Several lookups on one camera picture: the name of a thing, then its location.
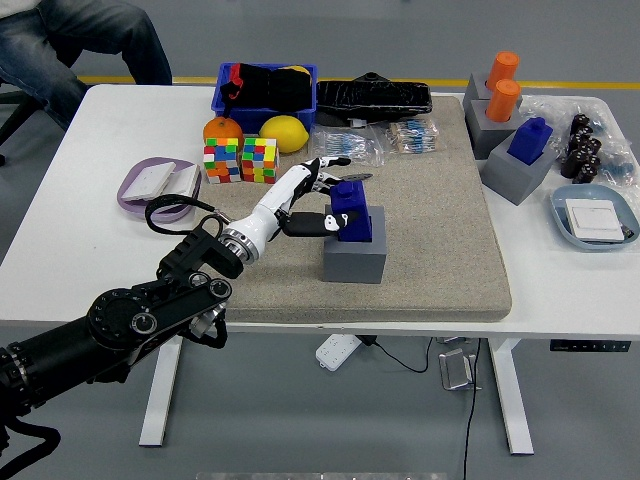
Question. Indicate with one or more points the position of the orange fruit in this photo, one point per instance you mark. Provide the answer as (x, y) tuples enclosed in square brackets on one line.
[(222, 127)]

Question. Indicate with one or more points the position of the black cloth bag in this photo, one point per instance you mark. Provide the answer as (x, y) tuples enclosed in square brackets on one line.
[(280, 90)]

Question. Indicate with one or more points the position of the black chair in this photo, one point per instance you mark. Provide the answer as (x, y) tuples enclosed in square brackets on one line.
[(17, 117)]

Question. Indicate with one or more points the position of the blue plastic bin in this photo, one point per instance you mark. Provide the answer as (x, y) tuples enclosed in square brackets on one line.
[(250, 117)]

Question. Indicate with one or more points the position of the yellow item in bin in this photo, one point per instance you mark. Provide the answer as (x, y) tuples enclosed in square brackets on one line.
[(299, 68)]

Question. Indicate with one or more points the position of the clear plastic bag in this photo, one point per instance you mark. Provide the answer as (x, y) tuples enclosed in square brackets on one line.
[(620, 165)]

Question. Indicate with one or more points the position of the purple plate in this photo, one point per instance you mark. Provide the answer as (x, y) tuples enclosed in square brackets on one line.
[(131, 207)]

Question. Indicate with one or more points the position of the yellow lemon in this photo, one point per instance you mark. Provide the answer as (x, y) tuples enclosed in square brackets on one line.
[(282, 134)]

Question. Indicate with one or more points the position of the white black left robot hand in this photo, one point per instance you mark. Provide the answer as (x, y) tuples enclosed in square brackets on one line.
[(272, 200)]

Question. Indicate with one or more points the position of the bag of blue resistors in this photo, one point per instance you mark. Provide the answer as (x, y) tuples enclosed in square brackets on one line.
[(345, 145)]

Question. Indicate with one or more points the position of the light blue plate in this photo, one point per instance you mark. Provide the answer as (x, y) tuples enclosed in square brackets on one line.
[(562, 220)]

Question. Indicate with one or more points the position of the white table leg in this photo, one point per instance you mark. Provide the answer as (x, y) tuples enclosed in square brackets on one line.
[(160, 395), (510, 400)]

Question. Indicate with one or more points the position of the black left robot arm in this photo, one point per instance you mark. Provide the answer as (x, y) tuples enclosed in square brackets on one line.
[(125, 320)]

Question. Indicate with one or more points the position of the blue square seal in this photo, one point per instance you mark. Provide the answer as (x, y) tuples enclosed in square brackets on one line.
[(355, 197), (530, 142)]

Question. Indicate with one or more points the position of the white switch panel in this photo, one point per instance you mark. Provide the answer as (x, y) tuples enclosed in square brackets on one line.
[(185, 182), (147, 180), (595, 220)]

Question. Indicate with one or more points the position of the bag of tan resistors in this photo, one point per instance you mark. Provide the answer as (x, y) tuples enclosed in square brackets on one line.
[(412, 136)]

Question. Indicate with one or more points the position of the person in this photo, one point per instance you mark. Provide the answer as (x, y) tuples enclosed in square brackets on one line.
[(50, 50)]

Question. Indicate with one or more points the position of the black wrapped keyboard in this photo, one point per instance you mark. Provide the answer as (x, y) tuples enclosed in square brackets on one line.
[(375, 97)]

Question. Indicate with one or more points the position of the black table control panel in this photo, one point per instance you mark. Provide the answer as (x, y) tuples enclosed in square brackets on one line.
[(590, 346)]

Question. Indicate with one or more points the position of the silver metal bracket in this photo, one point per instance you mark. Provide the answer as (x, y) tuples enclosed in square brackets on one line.
[(455, 370)]

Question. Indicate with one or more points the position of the grey seal holder block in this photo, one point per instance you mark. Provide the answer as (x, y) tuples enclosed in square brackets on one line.
[(475, 90), (510, 180), (350, 265), (482, 135)]

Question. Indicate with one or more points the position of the small black plug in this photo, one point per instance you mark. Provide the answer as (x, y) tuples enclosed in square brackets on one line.
[(626, 232)]

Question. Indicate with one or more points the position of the white power strip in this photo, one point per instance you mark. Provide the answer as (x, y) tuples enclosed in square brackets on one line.
[(335, 352)]

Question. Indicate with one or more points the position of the cluster of black capacitors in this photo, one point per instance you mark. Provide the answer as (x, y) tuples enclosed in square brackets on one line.
[(580, 160)]

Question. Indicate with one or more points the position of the orange cylinder seal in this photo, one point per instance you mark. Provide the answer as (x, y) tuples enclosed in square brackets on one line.
[(502, 100), (502, 67)]

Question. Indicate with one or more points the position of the grey-brown mat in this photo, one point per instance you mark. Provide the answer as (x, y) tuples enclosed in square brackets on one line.
[(425, 260)]

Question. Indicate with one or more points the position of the grey utility knife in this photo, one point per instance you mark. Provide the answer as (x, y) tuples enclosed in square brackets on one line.
[(362, 175)]

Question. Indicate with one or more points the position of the colourful puzzle cube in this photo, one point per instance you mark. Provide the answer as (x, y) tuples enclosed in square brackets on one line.
[(222, 160), (260, 160)]

